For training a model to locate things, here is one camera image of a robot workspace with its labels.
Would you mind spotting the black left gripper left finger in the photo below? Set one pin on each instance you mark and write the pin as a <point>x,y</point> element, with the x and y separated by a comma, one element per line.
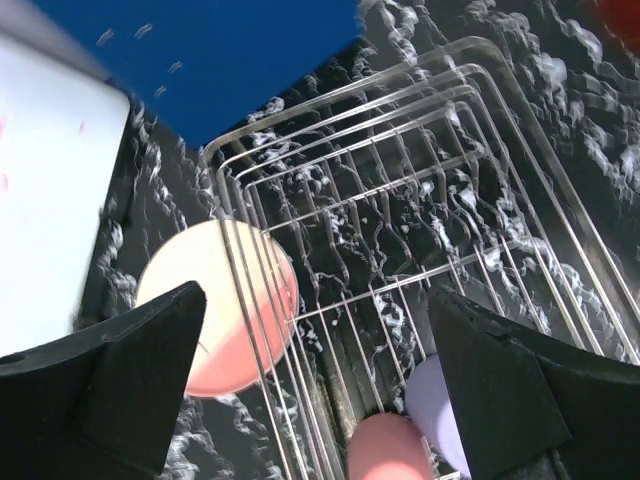
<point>101,403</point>

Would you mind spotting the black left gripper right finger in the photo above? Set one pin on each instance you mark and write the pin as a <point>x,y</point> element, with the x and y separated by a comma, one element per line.
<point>528,406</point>

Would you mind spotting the cream and pink plate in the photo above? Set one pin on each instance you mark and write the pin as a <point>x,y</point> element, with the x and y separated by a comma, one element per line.
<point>240,310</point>

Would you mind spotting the wire dish rack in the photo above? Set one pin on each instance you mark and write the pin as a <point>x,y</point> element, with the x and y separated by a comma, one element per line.
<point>433,174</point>

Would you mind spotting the red bowl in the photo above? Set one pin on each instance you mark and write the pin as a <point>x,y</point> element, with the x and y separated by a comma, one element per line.
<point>622,18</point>

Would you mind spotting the lilac cup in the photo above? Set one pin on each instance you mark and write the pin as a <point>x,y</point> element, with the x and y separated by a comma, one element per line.
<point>429,407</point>

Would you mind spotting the pink cup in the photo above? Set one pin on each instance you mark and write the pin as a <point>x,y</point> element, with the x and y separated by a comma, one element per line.
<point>387,446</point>

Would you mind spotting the blue ring binder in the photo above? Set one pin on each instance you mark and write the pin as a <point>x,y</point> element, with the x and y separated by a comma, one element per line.
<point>202,65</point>

